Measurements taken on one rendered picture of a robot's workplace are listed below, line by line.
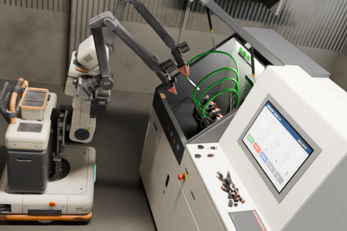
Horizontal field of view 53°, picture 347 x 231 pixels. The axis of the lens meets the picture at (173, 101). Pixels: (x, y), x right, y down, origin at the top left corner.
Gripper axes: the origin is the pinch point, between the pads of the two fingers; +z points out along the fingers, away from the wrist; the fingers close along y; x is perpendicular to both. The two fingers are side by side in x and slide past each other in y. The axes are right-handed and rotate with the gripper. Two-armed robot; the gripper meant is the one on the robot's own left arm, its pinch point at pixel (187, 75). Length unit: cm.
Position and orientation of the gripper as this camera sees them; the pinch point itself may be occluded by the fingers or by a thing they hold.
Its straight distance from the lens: 243.7
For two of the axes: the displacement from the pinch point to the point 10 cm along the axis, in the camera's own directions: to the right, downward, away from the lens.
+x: -8.1, 4.1, 4.1
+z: 4.7, 8.8, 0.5
